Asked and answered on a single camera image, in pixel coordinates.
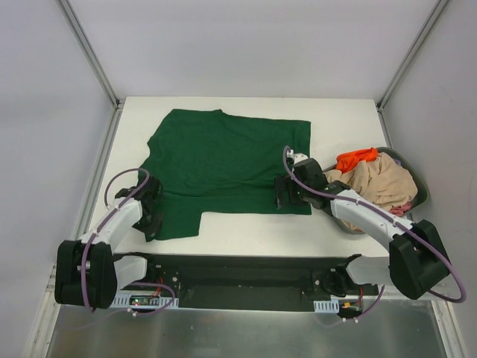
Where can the left aluminium side rail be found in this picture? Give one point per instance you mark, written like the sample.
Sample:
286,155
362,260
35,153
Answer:
93,188

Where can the white cable duct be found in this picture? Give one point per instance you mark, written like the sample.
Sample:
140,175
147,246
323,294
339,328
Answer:
143,302
330,306

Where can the green t shirt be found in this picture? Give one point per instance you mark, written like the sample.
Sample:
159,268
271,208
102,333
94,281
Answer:
211,161

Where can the grey laundry basket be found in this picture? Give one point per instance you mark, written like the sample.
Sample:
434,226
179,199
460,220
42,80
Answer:
400,162

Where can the orange t shirt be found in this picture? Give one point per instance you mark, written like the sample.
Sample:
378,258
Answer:
348,161

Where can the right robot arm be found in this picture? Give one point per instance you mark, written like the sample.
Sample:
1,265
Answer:
416,260

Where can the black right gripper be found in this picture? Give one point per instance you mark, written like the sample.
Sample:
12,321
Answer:
282,194

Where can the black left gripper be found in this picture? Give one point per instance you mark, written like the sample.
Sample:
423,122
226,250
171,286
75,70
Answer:
151,222

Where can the aluminium frame post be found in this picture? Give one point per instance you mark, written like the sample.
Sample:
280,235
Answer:
91,57
416,46

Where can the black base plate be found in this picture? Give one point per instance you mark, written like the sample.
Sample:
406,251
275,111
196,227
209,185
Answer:
289,284

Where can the left aluminium frame post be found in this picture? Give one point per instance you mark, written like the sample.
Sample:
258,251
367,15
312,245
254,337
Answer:
91,57

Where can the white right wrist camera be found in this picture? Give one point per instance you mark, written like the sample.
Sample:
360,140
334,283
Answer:
294,158

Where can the right white cable duct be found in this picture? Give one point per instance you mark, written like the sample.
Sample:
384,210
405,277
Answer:
330,306

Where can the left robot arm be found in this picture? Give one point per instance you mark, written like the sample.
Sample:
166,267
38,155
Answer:
87,274

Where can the beige t shirt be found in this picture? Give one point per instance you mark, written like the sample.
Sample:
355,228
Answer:
382,182

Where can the pink t shirt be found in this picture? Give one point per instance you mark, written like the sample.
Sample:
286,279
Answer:
400,210

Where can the front aluminium rail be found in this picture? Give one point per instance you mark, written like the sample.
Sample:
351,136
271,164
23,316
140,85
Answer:
445,287

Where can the right aluminium frame post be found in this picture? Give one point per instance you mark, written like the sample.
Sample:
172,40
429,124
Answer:
416,46

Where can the left white cable duct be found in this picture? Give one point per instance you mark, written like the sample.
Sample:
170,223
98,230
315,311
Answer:
143,302

